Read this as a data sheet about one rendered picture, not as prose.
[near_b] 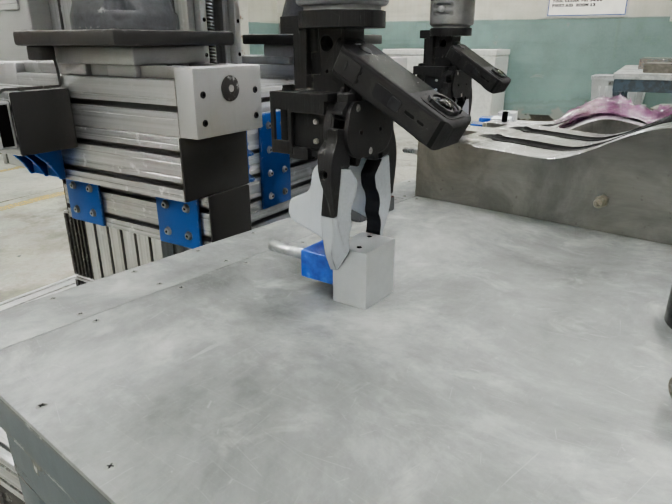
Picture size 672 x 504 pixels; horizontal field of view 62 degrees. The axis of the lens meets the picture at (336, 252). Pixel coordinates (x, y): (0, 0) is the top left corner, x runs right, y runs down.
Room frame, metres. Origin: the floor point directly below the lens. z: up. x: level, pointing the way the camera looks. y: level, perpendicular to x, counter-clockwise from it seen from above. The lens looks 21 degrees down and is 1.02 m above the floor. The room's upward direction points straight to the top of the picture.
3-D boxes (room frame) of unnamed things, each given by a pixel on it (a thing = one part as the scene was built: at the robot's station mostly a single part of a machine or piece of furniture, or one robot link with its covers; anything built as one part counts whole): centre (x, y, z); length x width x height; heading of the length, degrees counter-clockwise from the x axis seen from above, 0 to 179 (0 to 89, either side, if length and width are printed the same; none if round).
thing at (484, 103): (7.87, -1.47, 0.47); 1.52 x 0.77 x 0.94; 62
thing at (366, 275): (0.50, 0.01, 0.83); 0.13 x 0.05 x 0.05; 55
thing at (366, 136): (0.49, 0.00, 0.99); 0.09 x 0.08 x 0.12; 55
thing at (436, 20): (1.03, -0.20, 1.07); 0.08 x 0.08 x 0.05
